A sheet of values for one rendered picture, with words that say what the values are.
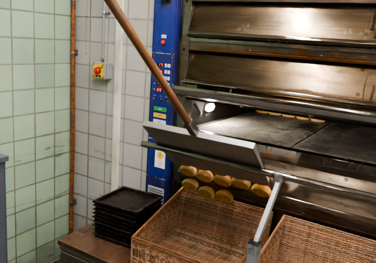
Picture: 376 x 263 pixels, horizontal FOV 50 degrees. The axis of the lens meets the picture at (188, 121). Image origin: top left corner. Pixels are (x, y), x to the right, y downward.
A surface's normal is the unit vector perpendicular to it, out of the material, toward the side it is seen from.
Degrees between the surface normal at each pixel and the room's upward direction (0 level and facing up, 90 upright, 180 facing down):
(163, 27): 90
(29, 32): 90
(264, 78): 70
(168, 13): 90
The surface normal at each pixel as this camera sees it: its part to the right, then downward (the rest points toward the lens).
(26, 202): 0.85, 0.16
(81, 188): -0.52, 0.14
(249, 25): -0.47, -0.21
